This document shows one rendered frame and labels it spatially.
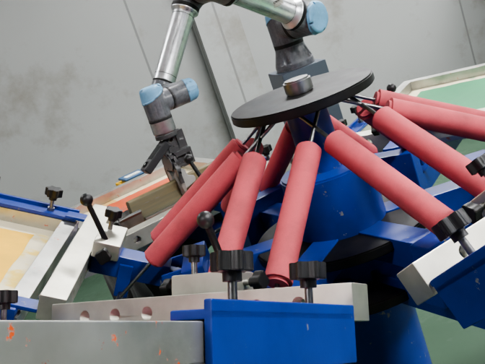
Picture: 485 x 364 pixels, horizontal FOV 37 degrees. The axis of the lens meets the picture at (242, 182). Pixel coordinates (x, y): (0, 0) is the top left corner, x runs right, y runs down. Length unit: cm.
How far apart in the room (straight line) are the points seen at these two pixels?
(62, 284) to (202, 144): 386
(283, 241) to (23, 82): 397
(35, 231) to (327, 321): 117
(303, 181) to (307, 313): 53
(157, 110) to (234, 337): 162
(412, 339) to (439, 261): 70
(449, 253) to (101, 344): 56
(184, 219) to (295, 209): 31
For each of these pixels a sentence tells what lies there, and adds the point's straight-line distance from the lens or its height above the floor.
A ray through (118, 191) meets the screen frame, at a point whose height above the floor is 97.
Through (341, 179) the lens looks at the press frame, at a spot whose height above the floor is 114.
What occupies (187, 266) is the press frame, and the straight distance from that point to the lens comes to 159.
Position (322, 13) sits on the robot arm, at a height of 137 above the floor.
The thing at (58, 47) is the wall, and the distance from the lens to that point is 509.
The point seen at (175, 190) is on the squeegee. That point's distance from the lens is 233.
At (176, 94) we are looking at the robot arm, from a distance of 231.
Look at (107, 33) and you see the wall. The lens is 511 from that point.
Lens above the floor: 158
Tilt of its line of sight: 15 degrees down
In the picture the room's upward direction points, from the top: 19 degrees counter-clockwise
